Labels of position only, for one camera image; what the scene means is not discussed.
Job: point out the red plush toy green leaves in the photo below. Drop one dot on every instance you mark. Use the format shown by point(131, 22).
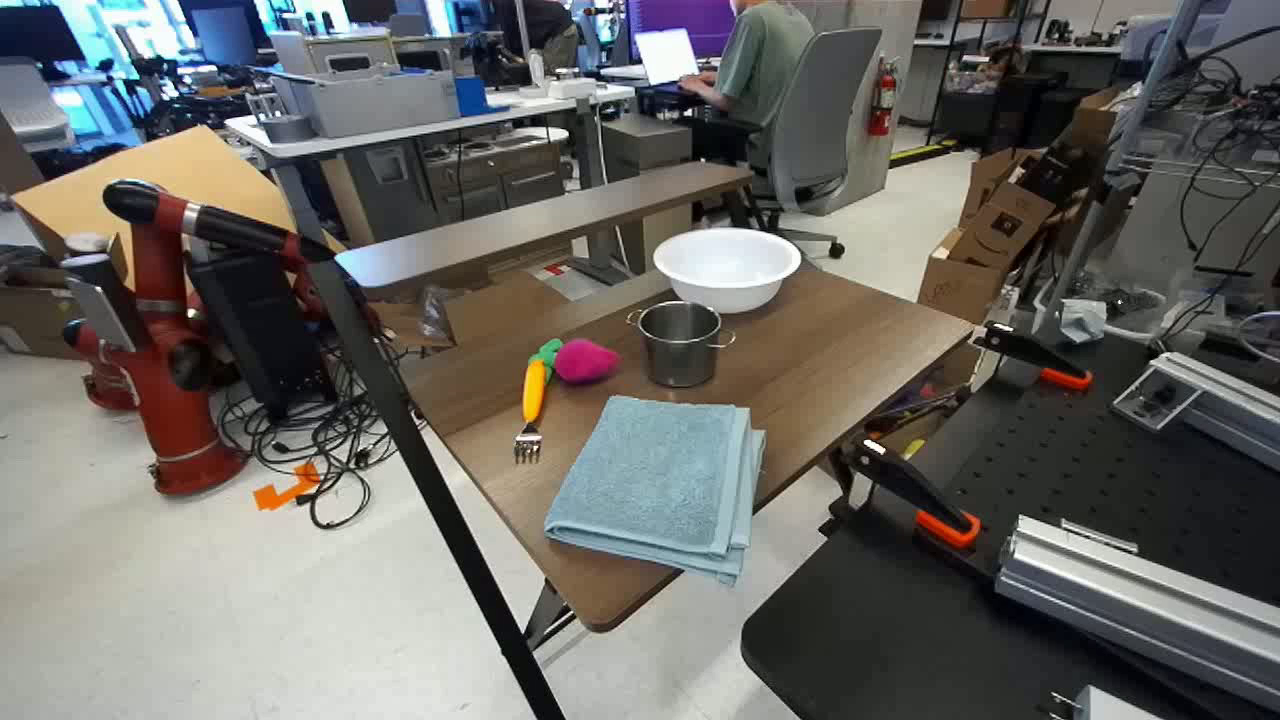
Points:
point(579, 361)

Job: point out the red robot arm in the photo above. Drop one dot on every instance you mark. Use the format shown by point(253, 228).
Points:
point(214, 296)

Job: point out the white plastic basin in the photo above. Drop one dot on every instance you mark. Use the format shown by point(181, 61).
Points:
point(729, 268)

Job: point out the small steel pot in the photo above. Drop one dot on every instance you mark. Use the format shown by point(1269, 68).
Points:
point(680, 340)

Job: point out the folded light blue towel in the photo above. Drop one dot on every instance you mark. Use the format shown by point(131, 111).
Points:
point(667, 481)

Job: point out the grey long bench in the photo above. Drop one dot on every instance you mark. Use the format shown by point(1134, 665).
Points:
point(526, 227)

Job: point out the grey office chair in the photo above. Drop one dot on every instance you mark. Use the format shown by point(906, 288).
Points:
point(810, 137)

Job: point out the open white laptop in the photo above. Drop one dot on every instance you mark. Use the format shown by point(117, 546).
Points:
point(667, 52)

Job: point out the black tripod pole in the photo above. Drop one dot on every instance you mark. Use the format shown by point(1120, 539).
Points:
point(393, 405)

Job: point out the seated person green shirt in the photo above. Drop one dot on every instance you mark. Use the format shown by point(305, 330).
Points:
point(751, 83)

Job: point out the red fire extinguisher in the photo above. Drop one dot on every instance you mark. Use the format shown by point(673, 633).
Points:
point(880, 99)

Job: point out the cardboard boxes stack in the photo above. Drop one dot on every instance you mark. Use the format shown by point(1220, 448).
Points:
point(1016, 200)

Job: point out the far black orange clamp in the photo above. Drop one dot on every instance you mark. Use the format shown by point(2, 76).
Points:
point(1049, 364)

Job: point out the yellow handled brush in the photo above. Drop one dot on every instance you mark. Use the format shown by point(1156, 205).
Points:
point(532, 396)

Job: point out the black clamp orange handle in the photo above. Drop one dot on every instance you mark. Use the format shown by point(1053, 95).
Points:
point(934, 511)

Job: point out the aluminium extrusion rail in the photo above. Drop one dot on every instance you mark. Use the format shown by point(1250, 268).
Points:
point(1150, 608)

